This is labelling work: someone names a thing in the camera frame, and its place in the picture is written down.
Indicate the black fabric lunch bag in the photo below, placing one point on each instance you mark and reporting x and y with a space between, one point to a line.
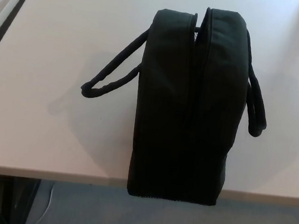
168 92

